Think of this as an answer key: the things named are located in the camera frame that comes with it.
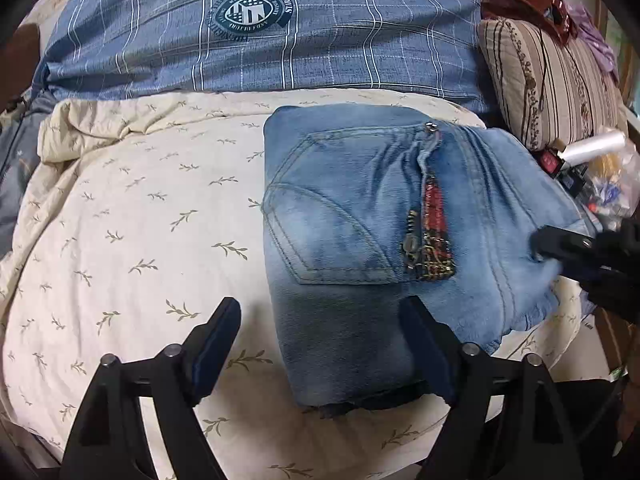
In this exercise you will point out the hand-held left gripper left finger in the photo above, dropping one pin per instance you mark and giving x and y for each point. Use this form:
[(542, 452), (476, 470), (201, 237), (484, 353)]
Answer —
[(214, 357)]

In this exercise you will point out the grey-blue printed bed sheet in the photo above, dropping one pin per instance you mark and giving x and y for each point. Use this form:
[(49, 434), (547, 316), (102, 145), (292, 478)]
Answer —
[(20, 170)]

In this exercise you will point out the clear plastic bag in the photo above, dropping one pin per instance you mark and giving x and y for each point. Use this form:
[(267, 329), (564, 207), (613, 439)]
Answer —
[(612, 185)]

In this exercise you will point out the striped beige pillow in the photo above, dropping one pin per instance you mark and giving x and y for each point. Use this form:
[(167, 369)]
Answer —
[(550, 90)]

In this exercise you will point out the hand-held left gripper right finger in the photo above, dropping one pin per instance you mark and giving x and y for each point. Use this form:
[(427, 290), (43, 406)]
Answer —
[(431, 357)]

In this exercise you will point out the white plastic roll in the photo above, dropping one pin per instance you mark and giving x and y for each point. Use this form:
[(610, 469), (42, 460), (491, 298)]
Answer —
[(595, 145)]

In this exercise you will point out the red and black device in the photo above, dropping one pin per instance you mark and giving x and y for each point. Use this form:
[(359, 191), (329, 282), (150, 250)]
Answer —
[(550, 162)]

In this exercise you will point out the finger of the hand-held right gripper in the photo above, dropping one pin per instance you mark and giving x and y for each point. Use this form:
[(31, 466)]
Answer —
[(560, 247)]

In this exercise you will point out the purple cloth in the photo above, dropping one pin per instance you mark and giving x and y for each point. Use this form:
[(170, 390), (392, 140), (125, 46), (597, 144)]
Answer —
[(592, 35)]

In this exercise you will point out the brown wooden headboard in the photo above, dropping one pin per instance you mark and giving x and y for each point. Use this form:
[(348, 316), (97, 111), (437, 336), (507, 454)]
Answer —
[(20, 60)]

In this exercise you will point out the blue plaid quilt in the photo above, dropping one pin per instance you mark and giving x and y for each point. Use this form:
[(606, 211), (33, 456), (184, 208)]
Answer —
[(350, 50)]

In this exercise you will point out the blue and black device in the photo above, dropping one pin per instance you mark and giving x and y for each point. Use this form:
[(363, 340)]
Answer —
[(574, 180)]

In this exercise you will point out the blue denim pants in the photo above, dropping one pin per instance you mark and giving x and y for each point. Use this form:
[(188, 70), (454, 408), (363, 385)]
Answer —
[(350, 210)]

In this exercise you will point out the cream leaf print blanket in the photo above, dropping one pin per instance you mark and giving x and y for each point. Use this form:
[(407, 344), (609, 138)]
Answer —
[(125, 210)]

